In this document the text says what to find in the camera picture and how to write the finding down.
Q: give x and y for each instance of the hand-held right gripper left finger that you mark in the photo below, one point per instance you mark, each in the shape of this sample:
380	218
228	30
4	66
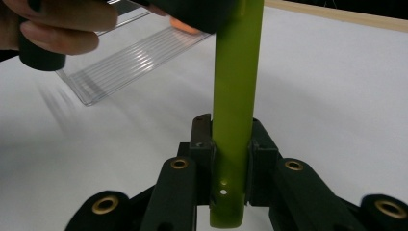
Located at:
203	154

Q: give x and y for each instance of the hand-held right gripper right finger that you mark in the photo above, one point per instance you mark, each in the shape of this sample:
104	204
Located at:
261	160

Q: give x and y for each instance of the green colourful box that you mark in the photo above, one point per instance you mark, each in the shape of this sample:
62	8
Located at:
235	96

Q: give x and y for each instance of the clear plastic tray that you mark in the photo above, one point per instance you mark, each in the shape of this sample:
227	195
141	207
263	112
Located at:
128	64

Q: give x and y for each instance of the light wooden table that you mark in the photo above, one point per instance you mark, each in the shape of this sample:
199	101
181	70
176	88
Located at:
336	16

